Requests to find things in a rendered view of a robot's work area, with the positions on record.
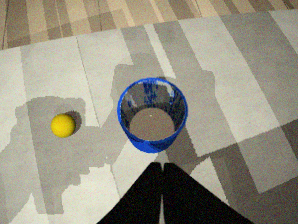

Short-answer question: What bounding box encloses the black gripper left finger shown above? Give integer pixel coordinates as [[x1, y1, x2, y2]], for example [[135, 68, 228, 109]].
[[96, 163, 164, 224]]

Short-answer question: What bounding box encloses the yellow ball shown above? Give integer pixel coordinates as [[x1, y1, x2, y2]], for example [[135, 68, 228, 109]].
[[51, 113, 76, 139]]

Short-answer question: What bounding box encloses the blue cup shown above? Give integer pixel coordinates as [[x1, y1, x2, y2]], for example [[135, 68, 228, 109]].
[[116, 77, 188, 155]]

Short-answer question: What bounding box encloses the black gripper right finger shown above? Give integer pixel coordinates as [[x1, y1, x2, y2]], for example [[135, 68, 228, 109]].
[[162, 163, 254, 224]]

